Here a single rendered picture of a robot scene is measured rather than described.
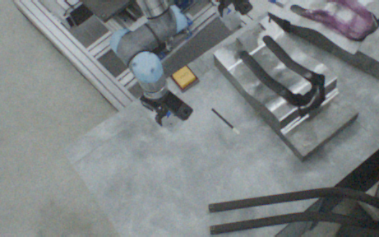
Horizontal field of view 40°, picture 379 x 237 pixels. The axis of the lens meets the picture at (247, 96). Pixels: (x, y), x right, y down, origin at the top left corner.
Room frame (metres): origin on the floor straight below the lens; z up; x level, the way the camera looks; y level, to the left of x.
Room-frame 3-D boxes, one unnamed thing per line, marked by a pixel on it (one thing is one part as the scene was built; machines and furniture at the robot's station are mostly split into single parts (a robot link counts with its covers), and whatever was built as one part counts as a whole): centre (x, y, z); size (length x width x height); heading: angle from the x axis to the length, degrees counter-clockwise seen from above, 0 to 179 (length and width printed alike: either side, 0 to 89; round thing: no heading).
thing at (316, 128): (0.87, -0.14, 0.87); 0.50 x 0.26 x 0.14; 36
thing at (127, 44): (0.81, 0.32, 1.25); 0.11 x 0.11 x 0.08; 37
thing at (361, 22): (1.15, -0.37, 0.90); 0.26 x 0.18 x 0.08; 54
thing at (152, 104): (0.72, 0.28, 1.09); 0.09 x 0.08 x 0.12; 54
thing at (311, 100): (0.89, -0.13, 0.92); 0.35 x 0.16 x 0.09; 36
